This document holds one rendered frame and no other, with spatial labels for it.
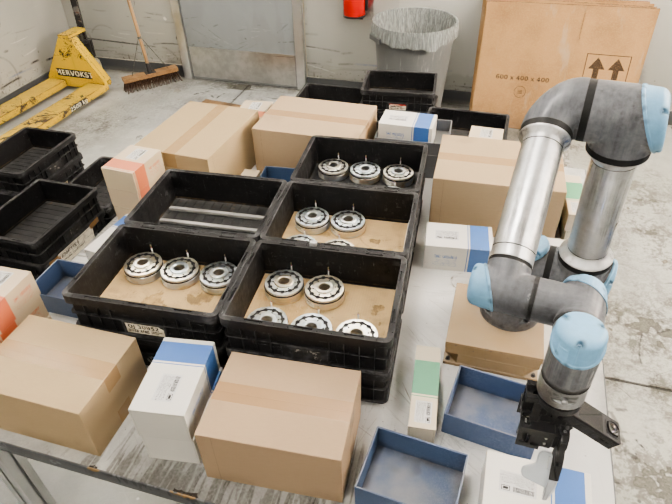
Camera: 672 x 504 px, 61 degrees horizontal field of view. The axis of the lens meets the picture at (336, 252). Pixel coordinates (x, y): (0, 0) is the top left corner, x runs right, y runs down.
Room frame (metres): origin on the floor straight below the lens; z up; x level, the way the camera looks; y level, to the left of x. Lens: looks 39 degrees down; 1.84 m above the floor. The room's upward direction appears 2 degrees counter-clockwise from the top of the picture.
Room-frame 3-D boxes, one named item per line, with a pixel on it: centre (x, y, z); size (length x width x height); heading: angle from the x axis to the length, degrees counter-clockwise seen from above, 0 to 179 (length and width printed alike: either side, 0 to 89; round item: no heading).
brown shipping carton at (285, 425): (0.73, 0.12, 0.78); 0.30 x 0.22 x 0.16; 77
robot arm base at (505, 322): (1.05, -0.45, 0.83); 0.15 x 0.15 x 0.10
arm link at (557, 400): (0.56, -0.36, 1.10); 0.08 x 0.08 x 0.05
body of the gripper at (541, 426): (0.57, -0.35, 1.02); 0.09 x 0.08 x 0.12; 73
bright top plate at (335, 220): (1.36, -0.04, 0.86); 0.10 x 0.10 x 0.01
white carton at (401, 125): (1.95, -0.28, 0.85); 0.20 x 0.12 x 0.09; 72
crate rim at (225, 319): (1.00, 0.05, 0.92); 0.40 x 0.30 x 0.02; 77
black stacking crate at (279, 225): (1.30, -0.02, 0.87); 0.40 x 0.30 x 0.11; 77
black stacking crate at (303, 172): (1.59, -0.09, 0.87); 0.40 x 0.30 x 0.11; 77
